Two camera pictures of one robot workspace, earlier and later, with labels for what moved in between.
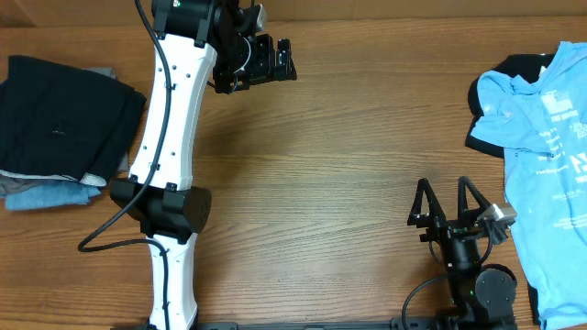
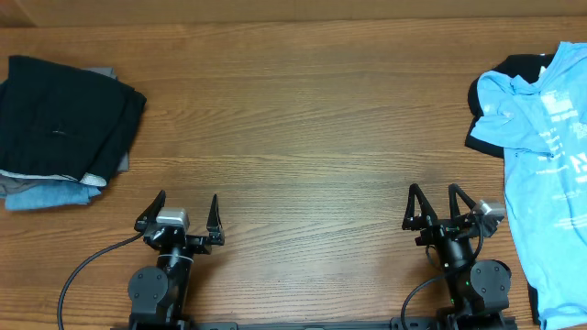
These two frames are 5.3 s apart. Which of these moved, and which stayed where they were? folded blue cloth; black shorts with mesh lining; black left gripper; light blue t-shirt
Moved: black left gripper
Stayed: black shorts with mesh lining; light blue t-shirt; folded blue cloth
